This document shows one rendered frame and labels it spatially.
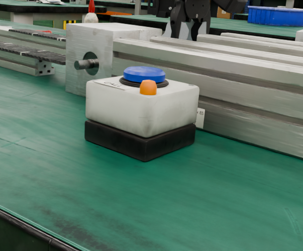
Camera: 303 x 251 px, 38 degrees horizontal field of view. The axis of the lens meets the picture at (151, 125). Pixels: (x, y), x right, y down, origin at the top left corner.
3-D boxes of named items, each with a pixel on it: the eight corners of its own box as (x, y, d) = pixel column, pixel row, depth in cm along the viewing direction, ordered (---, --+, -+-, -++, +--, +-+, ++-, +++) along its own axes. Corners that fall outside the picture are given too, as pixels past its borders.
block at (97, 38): (51, 93, 60) (51, 23, 58) (113, 83, 70) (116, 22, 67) (96, 107, 55) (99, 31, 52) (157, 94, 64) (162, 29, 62)
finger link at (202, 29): (181, 63, 85) (179, 16, 80) (207, 68, 81) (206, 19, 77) (171, 68, 83) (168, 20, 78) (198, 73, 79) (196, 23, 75)
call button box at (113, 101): (83, 140, 43) (84, 76, 41) (146, 122, 50) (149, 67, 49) (145, 163, 38) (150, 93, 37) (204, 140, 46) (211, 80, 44)
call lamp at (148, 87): (136, 92, 38) (136, 78, 37) (147, 90, 39) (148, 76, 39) (149, 95, 37) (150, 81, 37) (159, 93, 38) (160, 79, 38)
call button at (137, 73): (114, 87, 42) (115, 66, 41) (141, 82, 45) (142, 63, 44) (146, 95, 39) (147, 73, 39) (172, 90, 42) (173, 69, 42)
